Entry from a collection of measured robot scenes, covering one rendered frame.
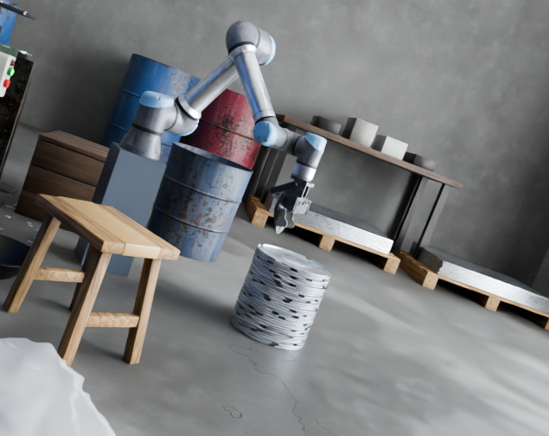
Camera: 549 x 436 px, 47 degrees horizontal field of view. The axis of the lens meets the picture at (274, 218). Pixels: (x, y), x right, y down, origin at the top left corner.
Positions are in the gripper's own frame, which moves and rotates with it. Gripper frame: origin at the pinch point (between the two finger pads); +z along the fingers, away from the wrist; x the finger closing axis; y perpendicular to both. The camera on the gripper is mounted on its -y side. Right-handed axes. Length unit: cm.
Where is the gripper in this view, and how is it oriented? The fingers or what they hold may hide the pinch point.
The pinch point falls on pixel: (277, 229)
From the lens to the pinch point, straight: 219.9
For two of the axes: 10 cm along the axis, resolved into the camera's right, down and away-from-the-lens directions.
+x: 7.1, 1.6, 6.9
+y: 6.2, 3.5, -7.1
